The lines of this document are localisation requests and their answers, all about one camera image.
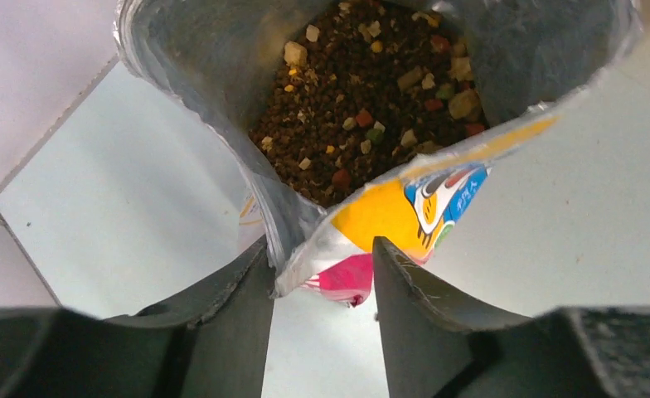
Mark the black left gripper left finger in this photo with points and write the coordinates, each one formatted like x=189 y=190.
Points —
x=209 y=340

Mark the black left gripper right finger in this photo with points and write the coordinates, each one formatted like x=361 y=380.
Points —
x=438 y=341

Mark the pet food bag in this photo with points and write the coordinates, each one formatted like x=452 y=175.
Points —
x=356 y=119

